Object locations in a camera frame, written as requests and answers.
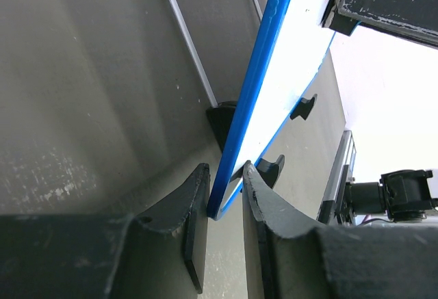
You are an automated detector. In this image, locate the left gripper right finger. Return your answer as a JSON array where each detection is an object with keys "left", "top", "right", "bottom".
[{"left": 242, "top": 162, "right": 437, "bottom": 298}]

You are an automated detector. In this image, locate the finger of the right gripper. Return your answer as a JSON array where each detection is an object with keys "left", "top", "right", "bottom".
[{"left": 322, "top": 0, "right": 437, "bottom": 49}]

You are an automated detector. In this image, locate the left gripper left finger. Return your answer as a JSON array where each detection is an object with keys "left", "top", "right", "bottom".
[{"left": 1, "top": 164, "right": 209, "bottom": 298}]

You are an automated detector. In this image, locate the blue framed whiteboard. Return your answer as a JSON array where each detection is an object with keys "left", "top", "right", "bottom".
[{"left": 207, "top": 0, "right": 335, "bottom": 220}]

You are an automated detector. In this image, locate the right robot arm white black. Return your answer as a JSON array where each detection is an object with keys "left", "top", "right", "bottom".
[{"left": 317, "top": 0, "right": 437, "bottom": 224}]

